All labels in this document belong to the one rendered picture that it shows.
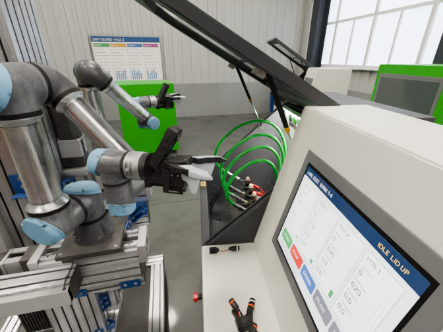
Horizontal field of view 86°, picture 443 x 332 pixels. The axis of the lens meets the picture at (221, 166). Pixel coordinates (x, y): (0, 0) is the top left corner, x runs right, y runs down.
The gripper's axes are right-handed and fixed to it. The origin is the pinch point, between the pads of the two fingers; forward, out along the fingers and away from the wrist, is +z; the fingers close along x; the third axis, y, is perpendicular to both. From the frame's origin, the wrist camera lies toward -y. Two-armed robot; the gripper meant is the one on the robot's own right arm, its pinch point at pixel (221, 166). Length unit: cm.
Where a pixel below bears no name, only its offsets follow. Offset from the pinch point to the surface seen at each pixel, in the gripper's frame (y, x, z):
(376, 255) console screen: 9.7, 12.9, 31.1
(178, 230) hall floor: 126, -156, -78
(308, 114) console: -11.4, -26.8, 21.8
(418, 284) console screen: 8.8, 19.9, 33.8
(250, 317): 44.5, -0.1, 9.9
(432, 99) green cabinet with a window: -18, -257, 177
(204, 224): 45, -46, -17
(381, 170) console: -3.7, 5.6, 31.8
